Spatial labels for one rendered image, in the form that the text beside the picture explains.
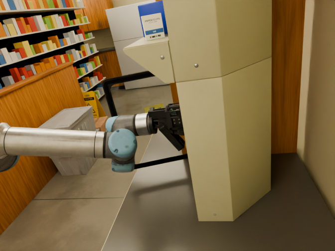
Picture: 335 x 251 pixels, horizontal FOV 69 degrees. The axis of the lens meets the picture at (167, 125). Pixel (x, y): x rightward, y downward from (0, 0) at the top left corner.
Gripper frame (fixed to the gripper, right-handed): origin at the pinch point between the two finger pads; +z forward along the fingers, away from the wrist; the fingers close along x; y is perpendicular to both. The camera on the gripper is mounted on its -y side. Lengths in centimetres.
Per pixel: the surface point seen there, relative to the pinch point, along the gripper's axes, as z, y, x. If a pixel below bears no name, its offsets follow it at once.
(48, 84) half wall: -202, -20, 195
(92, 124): -158, -77, 187
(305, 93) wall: 36.1, -4.1, 27.2
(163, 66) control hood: -9.1, 23.2, -14.1
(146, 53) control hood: -12.5, 27.0, -14.1
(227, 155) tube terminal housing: 3.7, -3.4, -14.0
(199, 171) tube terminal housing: -4.4, -8.1, -14.1
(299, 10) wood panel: 31.5, 27.2, 23.0
